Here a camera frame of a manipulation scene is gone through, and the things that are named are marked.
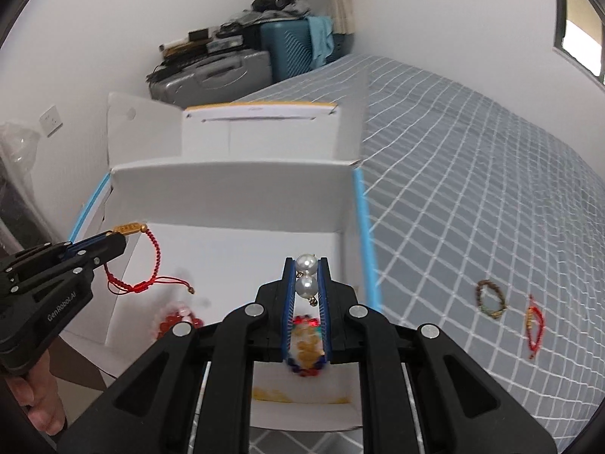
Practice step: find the dark blue cabinet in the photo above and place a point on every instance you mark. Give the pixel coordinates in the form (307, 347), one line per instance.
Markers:
(344, 48)

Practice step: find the white pearl earring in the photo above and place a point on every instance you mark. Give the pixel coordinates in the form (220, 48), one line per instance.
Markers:
(306, 285)

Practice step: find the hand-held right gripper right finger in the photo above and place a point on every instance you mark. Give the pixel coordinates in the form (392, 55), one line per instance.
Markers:
(325, 302)

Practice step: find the clear plastic bag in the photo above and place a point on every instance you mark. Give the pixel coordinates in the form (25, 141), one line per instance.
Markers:
(16, 144)

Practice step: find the pile of electronic devices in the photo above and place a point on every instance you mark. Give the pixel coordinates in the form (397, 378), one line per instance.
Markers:
(208, 42)

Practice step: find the teal suitcase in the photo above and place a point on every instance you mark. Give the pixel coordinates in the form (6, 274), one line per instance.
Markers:
(288, 52)

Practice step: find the white wall socket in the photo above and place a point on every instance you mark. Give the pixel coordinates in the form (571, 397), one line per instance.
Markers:
(50, 121)

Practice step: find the grey suitcase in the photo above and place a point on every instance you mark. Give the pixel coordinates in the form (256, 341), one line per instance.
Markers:
(222, 73)

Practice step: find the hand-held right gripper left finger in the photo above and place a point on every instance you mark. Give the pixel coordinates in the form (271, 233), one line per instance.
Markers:
(287, 302)

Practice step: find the person's left hand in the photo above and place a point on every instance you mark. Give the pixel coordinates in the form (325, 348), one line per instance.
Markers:
(42, 402)

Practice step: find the blue and yellow cardboard box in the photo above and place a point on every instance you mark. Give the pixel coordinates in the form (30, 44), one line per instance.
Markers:
(236, 198)

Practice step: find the dark framed window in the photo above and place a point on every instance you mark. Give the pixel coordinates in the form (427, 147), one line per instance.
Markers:
(583, 33)

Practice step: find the black headphones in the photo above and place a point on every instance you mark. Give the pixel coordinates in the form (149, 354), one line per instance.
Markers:
(272, 2)

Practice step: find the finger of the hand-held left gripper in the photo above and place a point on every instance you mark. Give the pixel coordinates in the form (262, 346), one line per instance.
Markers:
(85, 244)
(111, 246)

